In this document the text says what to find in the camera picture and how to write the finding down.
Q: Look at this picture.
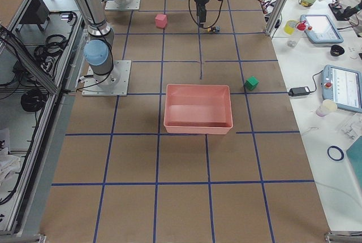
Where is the yellow push button switch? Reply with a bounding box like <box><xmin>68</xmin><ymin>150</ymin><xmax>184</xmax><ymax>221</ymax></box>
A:
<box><xmin>206</xmin><ymin>26</ymin><xmax>221</xmax><ymax>33</ymax></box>

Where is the pink cube centre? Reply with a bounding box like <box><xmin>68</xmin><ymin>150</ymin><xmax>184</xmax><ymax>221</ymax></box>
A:
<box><xmin>154</xmin><ymin>14</ymin><xmax>167</xmax><ymax>29</ymax></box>

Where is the yellow tape roll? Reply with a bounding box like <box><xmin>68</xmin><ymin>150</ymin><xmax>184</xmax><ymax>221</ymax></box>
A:
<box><xmin>283</xmin><ymin>20</ymin><xmax>298</xmax><ymax>35</ymax></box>

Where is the green cube at edge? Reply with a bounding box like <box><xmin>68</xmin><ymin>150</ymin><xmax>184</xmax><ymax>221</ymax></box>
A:
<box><xmin>244</xmin><ymin>76</ymin><xmax>259</xmax><ymax>91</ymax></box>

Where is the pink plastic bin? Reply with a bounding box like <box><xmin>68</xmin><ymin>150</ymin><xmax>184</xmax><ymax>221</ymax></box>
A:
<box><xmin>163</xmin><ymin>84</ymin><xmax>233</xmax><ymax>134</ymax></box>

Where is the blue teach pendant upper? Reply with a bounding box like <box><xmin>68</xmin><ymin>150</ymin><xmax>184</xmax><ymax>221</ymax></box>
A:
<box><xmin>300</xmin><ymin>14</ymin><xmax>344</xmax><ymax>44</ymax></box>

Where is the blue teach pendant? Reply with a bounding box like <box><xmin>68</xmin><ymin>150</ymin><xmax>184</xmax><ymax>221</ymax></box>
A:
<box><xmin>321</xmin><ymin>65</ymin><xmax>361</xmax><ymax>113</ymax></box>
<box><xmin>300</xmin><ymin>14</ymin><xmax>344</xmax><ymax>44</ymax></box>

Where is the black power adapter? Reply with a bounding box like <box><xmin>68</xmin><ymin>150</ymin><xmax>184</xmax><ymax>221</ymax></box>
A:
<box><xmin>288</xmin><ymin>86</ymin><xmax>311</xmax><ymax>97</ymax></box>

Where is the blue teach pendant lower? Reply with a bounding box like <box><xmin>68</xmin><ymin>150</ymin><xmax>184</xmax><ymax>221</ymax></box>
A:
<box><xmin>321</xmin><ymin>65</ymin><xmax>361</xmax><ymax>113</ymax></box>

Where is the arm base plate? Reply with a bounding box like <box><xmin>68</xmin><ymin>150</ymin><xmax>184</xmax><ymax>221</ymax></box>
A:
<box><xmin>105</xmin><ymin>0</ymin><xmax>141</xmax><ymax>11</ymax></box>
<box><xmin>81</xmin><ymin>60</ymin><xmax>132</xmax><ymax>97</ymax></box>

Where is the blue tape ring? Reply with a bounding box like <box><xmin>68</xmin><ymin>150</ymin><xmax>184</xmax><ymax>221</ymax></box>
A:
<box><xmin>327</xmin><ymin>146</ymin><xmax>344</xmax><ymax>162</ymax></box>

